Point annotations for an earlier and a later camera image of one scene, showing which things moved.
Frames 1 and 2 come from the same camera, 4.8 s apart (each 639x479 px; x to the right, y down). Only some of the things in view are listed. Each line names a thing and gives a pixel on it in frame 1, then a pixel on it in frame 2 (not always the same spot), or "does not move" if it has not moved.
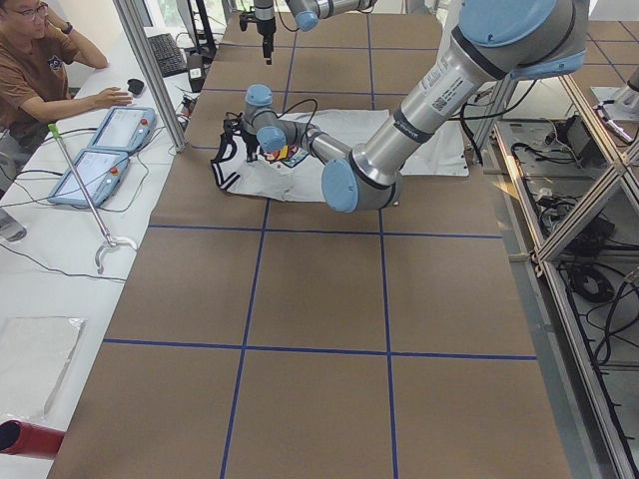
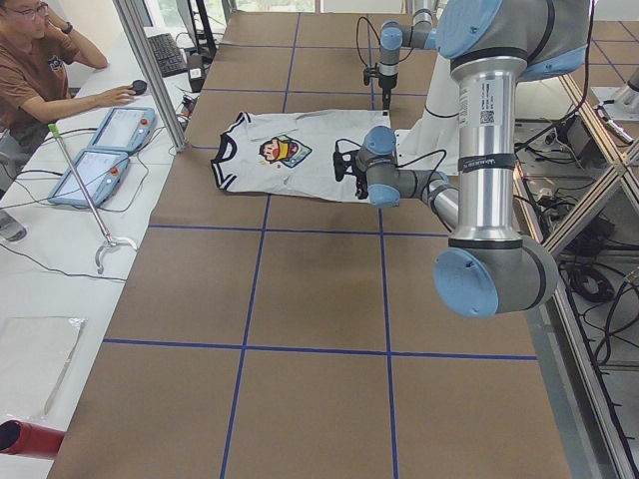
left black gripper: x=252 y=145 → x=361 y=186
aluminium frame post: x=139 y=37 does not move
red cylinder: x=20 y=438 does not move
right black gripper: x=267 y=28 → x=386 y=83
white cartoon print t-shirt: x=293 y=174 does not move
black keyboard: x=167 y=55 does not move
